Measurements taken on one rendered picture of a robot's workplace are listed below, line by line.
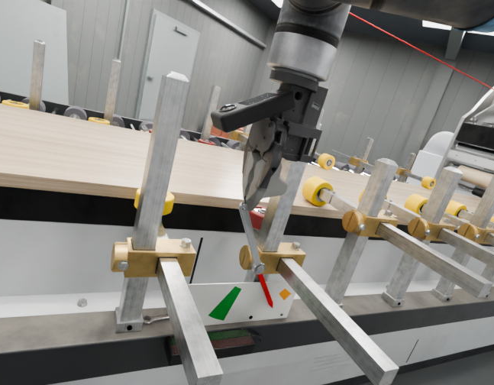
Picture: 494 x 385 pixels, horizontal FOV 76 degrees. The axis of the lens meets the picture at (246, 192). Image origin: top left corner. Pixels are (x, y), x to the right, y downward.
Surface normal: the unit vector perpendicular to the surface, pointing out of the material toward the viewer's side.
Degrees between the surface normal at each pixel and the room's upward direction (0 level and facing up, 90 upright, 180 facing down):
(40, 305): 0
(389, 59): 90
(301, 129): 90
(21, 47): 77
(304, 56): 91
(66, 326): 0
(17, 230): 90
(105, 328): 0
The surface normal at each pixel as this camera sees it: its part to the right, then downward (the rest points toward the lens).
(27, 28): 0.87, 0.15
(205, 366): 0.26, -0.92
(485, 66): -0.49, 0.11
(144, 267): 0.41, 0.37
